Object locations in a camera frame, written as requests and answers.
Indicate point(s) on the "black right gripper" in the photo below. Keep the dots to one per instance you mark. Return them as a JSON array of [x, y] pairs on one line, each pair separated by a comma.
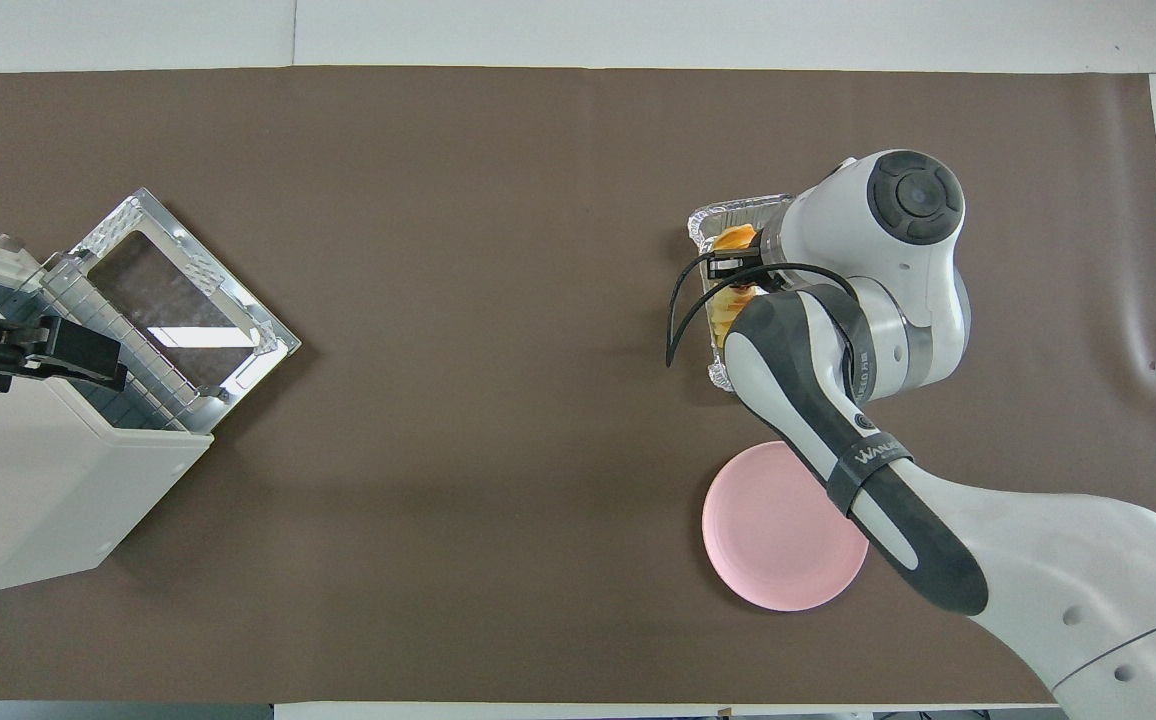
[[753, 240]]

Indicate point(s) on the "aluminium foil tray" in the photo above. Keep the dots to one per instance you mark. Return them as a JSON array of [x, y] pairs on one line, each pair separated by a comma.
[[713, 215]]

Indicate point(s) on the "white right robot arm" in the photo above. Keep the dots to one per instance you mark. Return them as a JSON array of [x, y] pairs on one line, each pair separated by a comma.
[[1038, 560]]

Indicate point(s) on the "white toaster oven body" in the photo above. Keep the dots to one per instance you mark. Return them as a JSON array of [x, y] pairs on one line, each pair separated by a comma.
[[28, 480]]

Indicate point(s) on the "glass oven door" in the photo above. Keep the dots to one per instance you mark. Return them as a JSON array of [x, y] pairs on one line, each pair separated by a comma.
[[173, 300]]

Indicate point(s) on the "pink round plate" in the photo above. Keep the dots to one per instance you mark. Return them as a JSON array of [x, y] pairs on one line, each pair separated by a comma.
[[768, 540]]

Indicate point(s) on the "brown table mat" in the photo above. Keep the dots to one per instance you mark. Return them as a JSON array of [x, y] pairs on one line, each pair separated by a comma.
[[438, 400]]

